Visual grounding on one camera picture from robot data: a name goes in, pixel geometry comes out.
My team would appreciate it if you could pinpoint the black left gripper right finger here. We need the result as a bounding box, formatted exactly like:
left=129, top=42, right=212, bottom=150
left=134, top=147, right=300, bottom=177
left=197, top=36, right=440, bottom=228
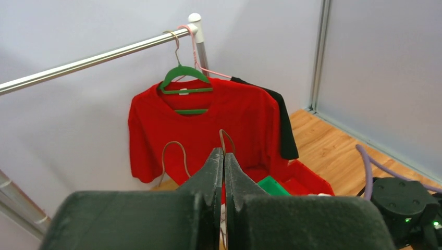
left=224, top=153, right=395, bottom=249

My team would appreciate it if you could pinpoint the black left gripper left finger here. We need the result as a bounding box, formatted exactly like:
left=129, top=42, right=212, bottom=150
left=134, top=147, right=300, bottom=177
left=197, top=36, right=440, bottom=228
left=40, top=148, right=224, bottom=249

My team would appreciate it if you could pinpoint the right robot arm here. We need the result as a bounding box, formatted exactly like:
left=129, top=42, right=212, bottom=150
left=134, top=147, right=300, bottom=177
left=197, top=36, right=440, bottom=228
left=370, top=177, right=441, bottom=249

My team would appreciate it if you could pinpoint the green plastic bin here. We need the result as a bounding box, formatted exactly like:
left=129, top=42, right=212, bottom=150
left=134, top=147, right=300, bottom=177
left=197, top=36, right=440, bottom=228
left=257, top=176, right=290, bottom=195

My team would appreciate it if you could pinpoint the red plastic bin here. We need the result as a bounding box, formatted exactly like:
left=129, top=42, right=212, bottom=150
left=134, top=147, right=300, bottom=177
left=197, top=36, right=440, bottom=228
left=241, top=159, right=335, bottom=197

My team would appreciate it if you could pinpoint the black t-shirt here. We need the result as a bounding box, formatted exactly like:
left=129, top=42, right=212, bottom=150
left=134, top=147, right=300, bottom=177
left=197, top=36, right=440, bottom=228
left=230, top=76, right=300, bottom=160

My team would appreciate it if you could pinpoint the red t-shirt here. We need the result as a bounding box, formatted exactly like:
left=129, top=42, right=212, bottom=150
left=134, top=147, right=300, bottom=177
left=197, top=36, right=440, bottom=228
left=128, top=78, right=290, bottom=184

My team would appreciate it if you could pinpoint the white stand with pole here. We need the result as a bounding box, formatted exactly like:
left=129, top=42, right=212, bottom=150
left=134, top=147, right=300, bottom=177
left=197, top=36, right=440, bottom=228
left=1, top=13, right=202, bottom=240

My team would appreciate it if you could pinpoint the pink clothes hanger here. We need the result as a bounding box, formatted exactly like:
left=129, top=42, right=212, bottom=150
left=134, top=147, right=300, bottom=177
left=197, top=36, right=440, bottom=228
left=178, top=24, right=231, bottom=80

